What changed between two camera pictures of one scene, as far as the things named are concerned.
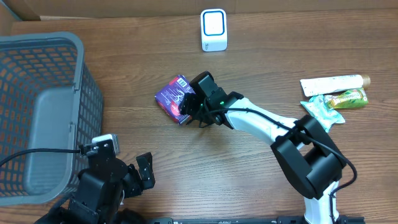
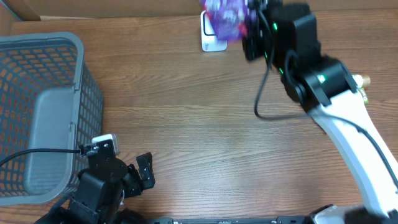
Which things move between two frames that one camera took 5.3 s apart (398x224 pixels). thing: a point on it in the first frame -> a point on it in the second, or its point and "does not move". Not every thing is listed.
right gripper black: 189,106 -> 252,43
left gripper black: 131,179 does not move
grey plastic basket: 48,101 does not move
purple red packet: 168,98 -> 227,18
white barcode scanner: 214,30 does not move
